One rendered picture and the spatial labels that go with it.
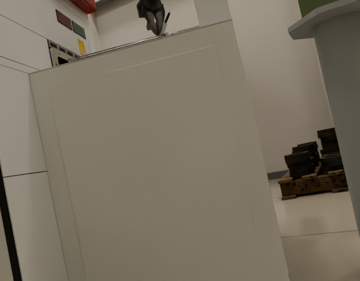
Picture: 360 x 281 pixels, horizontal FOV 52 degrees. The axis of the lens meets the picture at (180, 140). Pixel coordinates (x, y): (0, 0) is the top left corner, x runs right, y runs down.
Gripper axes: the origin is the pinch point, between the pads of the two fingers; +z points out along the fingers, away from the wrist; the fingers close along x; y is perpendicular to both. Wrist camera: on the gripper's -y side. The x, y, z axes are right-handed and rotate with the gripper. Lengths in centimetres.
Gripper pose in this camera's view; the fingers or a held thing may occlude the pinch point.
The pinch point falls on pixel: (157, 31)
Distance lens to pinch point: 147.0
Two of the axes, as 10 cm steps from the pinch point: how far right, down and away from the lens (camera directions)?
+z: 2.0, 9.8, -0.4
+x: -8.9, 1.7, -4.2
